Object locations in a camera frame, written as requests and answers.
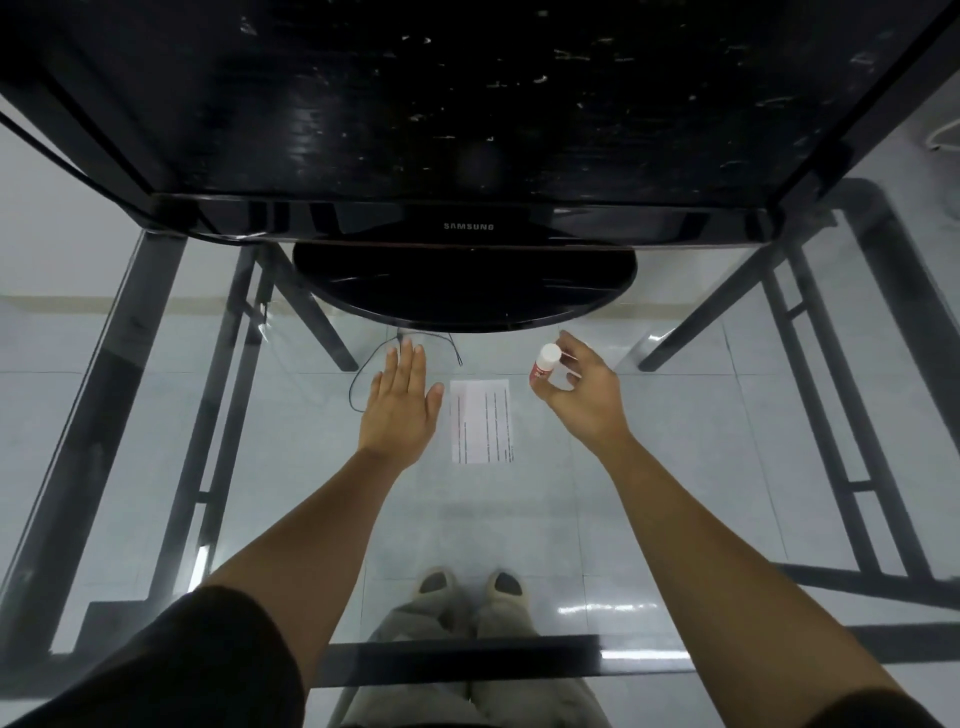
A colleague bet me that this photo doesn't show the person's right hand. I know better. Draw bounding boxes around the person's right hand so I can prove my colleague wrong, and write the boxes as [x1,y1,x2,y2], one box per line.
[530,329,633,460]

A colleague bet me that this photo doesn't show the white paper with text lines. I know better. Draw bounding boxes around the white paper with text lines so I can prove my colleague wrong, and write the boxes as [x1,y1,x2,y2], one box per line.
[449,380,517,466]

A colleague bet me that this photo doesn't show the person's left forearm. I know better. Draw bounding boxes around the person's left forearm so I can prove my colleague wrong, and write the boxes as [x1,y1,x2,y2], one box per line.
[202,448,414,691]

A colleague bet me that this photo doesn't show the black flat screen television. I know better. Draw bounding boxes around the black flat screen television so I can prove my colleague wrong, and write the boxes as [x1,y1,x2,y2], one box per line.
[0,0,960,335]

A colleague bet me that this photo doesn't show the black metal table frame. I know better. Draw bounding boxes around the black metal table frame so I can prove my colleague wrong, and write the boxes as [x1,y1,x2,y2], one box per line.
[0,178,960,688]

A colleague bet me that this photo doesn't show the thin black cable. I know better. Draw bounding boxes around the thin black cable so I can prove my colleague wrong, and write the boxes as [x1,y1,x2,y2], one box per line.
[347,329,466,414]

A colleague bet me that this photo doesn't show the grey trousers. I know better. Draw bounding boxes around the grey trousers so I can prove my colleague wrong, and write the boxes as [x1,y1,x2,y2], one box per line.
[326,596,613,728]

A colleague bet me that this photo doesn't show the black shirt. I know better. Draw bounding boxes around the black shirt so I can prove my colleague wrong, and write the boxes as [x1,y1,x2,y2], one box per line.
[0,584,946,728]

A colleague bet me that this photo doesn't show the person's right forearm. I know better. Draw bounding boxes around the person's right forearm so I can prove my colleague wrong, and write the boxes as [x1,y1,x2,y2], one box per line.
[596,434,905,728]

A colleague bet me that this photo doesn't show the person's left hand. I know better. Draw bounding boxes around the person's left hand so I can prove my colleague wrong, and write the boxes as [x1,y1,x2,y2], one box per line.
[358,338,445,472]

